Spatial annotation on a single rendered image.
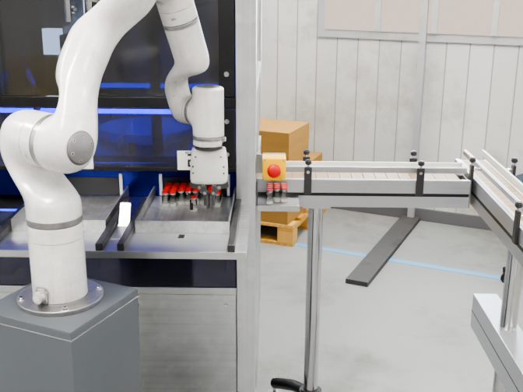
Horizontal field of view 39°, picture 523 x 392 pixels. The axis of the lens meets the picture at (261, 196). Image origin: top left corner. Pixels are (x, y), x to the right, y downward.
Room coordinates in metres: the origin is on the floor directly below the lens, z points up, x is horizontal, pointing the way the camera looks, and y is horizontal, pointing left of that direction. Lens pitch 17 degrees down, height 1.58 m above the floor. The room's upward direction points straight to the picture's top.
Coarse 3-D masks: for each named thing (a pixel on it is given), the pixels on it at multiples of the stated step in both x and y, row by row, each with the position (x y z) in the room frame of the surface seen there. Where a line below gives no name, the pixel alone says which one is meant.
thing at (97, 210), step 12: (84, 204) 2.18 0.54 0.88; (96, 204) 2.18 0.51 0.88; (108, 204) 2.18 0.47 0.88; (120, 204) 2.14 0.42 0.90; (24, 216) 2.04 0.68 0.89; (84, 216) 2.06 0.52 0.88; (96, 216) 2.06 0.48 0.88; (108, 216) 1.97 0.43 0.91; (12, 228) 1.94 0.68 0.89; (24, 228) 1.94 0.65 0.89; (84, 228) 1.93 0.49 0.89; (96, 228) 1.93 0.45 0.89
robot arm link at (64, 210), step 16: (16, 112) 1.58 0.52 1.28; (32, 112) 1.56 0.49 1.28; (48, 112) 1.57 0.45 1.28; (16, 128) 1.53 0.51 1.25; (32, 128) 1.50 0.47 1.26; (0, 144) 1.56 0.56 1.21; (16, 144) 1.52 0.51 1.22; (16, 160) 1.53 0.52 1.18; (32, 160) 1.50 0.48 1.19; (16, 176) 1.53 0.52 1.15; (32, 176) 1.54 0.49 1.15; (48, 176) 1.56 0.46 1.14; (64, 176) 1.60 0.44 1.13; (32, 192) 1.51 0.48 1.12; (48, 192) 1.52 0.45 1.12; (64, 192) 1.53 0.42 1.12; (32, 208) 1.50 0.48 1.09; (48, 208) 1.49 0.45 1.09; (64, 208) 1.50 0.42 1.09; (80, 208) 1.54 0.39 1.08; (32, 224) 1.50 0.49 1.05; (48, 224) 1.49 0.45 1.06; (64, 224) 1.50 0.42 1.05
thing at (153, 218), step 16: (144, 208) 2.07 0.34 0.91; (160, 208) 2.14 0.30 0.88; (176, 208) 2.14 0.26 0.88; (224, 208) 2.14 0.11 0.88; (144, 224) 1.93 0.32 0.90; (160, 224) 1.93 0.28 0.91; (176, 224) 1.93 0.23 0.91; (192, 224) 1.93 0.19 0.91; (208, 224) 1.93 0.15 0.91; (224, 224) 1.93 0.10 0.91
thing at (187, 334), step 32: (256, 224) 2.31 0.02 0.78; (256, 256) 2.33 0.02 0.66; (0, 288) 2.20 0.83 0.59; (160, 288) 2.19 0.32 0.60; (192, 288) 2.19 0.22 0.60; (224, 288) 2.19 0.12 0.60; (256, 288) 2.35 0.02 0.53; (160, 320) 2.19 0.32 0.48; (192, 320) 2.19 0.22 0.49; (224, 320) 2.19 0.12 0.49; (256, 320) 2.38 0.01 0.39; (160, 352) 2.19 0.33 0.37; (192, 352) 2.19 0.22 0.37; (224, 352) 2.19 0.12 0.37; (256, 352) 2.40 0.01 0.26; (160, 384) 2.19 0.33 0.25; (192, 384) 2.19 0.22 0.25; (224, 384) 2.19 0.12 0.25; (256, 384) 2.43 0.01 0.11
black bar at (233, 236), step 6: (234, 204) 2.14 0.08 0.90; (240, 204) 2.15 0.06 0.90; (234, 210) 2.07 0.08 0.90; (234, 216) 2.02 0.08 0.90; (234, 222) 1.96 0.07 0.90; (234, 228) 1.92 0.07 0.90; (234, 234) 1.87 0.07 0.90; (234, 240) 1.82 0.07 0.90; (228, 246) 1.79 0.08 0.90; (234, 246) 1.79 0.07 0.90
